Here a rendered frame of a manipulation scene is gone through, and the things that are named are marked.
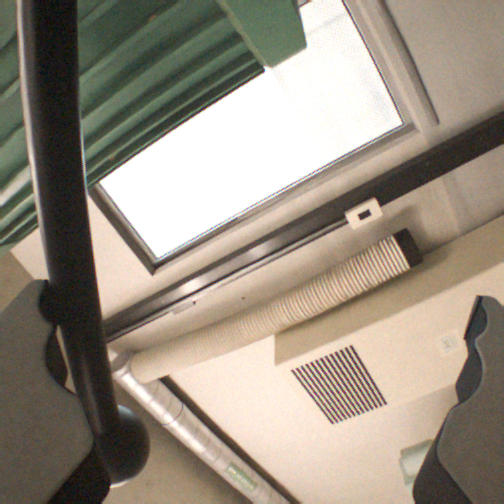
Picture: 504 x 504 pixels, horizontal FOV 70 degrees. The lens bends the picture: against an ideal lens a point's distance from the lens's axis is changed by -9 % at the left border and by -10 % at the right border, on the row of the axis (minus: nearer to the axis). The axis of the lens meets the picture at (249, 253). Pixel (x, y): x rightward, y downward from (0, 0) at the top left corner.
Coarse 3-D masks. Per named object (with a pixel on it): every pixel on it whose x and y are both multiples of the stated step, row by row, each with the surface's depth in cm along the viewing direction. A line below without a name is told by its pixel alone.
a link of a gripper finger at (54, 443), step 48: (48, 288) 11; (0, 336) 9; (48, 336) 9; (0, 384) 7; (48, 384) 7; (0, 432) 6; (48, 432) 6; (0, 480) 6; (48, 480) 6; (96, 480) 6
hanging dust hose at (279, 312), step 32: (384, 256) 148; (416, 256) 145; (320, 288) 157; (352, 288) 154; (224, 320) 174; (256, 320) 165; (288, 320) 162; (160, 352) 181; (192, 352) 176; (224, 352) 175
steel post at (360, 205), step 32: (480, 128) 132; (416, 160) 141; (448, 160) 138; (352, 192) 150; (384, 192) 145; (288, 224) 159; (320, 224) 153; (352, 224) 149; (224, 256) 169; (256, 256) 161; (192, 288) 170; (128, 320) 181
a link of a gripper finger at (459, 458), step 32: (480, 320) 10; (480, 352) 9; (480, 384) 8; (448, 416) 7; (480, 416) 7; (448, 448) 6; (480, 448) 6; (416, 480) 7; (448, 480) 6; (480, 480) 6
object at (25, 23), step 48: (48, 0) 7; (48, 48) 8; (48, 96) 8; (48, 144) 9; (48, 192) 9; (48, 240) 10; (96, 288) 11; (96, 336) 12; (96, 384) 13; (96, 432) 14; (144, 432) 15
